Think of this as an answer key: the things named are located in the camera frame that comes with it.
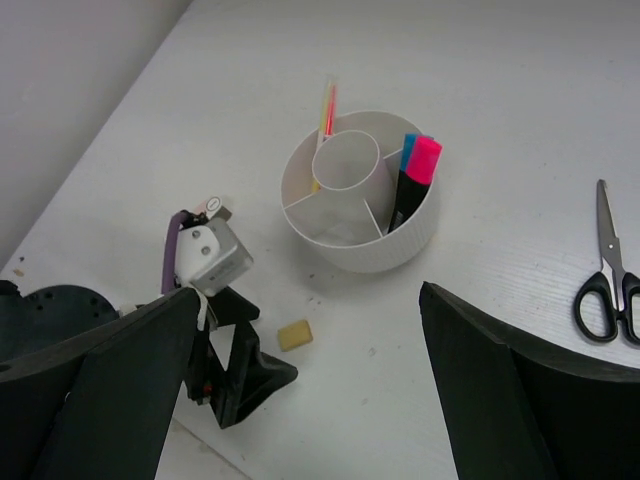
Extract black handled scissors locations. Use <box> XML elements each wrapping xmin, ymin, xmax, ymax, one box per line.
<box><xmin>572</xmin><ymin>179</ymin><xmax>639</xmax><ymax>346</ymax></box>

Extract yellow thin highlighter pen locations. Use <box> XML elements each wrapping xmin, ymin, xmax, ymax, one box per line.
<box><xmin>310</xmin><ymin>73</ymin><xmax>337</xmax><ymax>195</ymax></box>

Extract white round divided container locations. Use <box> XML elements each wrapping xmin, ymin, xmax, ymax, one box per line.
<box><xmin>281</xmin><ymin>110</ymin><xmax>441</xmax><ymax>273</ymax></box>

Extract pink black highlighter marker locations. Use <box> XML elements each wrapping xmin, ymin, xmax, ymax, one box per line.
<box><xmin>387</xmin><ymin>134</ymin><xmax>444</xmax><ymax>235</ymax></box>

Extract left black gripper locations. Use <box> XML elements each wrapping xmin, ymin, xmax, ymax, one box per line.
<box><xmin>185</xmin><ymin>287</ymin><xmax>298</xmax><ymax>429</ymax></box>

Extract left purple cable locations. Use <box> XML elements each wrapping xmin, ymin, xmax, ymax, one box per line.
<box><xmin>160</xmin><ymin>209</ymin><xmax>194</xmax><ymax>296</ymax></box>

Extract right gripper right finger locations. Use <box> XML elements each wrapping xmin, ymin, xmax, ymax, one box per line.
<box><xmin>419</xmin><ymin>282</ymin><xmax>639</xmax><ymax>479</ymax></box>

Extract tan eraser block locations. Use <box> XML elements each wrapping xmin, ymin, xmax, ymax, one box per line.
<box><xmin>277</xmin><ymin>319</ymin><xmax>313</xmax><ymax>352</ymax></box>

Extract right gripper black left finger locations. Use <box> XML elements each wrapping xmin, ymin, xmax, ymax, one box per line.
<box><xmin>1</xmin><ymin>288</ymin><xmax>200</xmax><ymax>479</ymax></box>

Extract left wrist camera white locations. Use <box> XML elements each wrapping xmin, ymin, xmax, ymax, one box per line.
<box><xmin>175</xmin><ymin>218</ymin><xmax>253</xmax><ymax>297</ymax></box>

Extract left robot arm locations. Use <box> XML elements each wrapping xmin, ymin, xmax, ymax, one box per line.
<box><xmin>1</xmin><ymin>280</ymin><xmax>298</xmax><ymax>429</ymax></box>

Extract blue black highlighter marker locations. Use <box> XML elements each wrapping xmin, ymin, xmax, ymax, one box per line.
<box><xmin>394</xmin><ymin>132</ymin><xmax>436</xmax><ymax>211</ymax></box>

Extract pink thin highlighter pen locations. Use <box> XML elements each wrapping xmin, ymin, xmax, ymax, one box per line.
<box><xmin>322</xmin><ymin>80</ymin><xmax>337</xmax><ymax>138</ymax></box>

